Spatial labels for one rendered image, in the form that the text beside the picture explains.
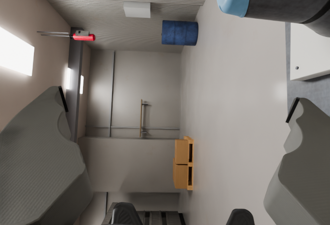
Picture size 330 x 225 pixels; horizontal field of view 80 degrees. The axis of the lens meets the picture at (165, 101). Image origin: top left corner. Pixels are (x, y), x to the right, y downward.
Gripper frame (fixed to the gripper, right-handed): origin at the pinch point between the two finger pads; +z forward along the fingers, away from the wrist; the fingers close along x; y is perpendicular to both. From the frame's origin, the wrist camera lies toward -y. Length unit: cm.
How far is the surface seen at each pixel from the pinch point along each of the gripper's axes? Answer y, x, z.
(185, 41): 137, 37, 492
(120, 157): 541, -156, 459
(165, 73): 338, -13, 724
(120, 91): 396, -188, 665
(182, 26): 103, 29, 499
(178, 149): 362, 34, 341
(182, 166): 396, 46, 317
